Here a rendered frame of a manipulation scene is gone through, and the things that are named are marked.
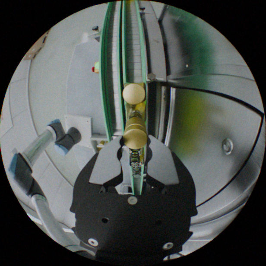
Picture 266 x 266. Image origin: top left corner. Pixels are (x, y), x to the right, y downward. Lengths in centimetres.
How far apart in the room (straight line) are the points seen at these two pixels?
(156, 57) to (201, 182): 48
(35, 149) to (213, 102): 60
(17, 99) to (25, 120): 86
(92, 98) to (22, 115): 334
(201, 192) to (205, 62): 27
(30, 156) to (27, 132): 327
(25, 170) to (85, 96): 58
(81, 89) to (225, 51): 71
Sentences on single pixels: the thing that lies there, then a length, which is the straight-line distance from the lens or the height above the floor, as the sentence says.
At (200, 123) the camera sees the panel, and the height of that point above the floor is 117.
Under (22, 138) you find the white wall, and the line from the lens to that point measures 368.
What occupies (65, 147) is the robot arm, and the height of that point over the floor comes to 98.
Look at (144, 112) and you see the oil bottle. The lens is 21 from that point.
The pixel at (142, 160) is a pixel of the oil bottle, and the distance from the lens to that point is 30.
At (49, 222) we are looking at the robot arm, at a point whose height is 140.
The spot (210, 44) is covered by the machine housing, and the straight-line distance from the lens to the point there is 24.
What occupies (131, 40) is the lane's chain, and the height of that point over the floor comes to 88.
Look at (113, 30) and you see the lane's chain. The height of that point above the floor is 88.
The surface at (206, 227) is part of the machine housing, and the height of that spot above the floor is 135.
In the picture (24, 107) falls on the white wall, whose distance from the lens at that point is 378.
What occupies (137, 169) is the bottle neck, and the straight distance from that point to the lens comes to 28.
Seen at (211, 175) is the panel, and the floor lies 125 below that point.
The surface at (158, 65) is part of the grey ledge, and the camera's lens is 45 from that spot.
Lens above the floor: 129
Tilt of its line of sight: 61 degrees down
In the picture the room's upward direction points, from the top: 175 degrees counter-clockwise
